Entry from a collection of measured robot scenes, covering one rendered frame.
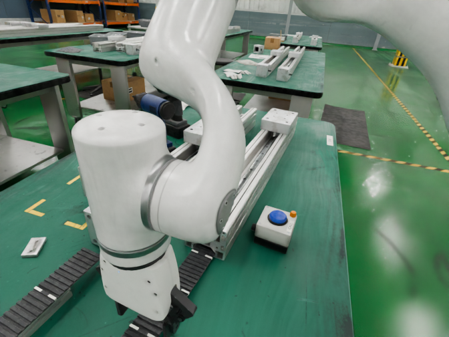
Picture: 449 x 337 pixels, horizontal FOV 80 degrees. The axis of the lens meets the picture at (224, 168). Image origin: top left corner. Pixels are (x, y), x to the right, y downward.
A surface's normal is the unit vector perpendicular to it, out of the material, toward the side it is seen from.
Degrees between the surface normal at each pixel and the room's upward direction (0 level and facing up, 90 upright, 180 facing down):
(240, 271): 0
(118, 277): 90
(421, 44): 119
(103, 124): 1
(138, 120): 1
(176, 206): 60
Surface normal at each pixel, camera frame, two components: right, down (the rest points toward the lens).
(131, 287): -0.40, 0.45
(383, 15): -0.75, 0.55
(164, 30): -0.24, -0.26
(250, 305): 0.07, -0.86
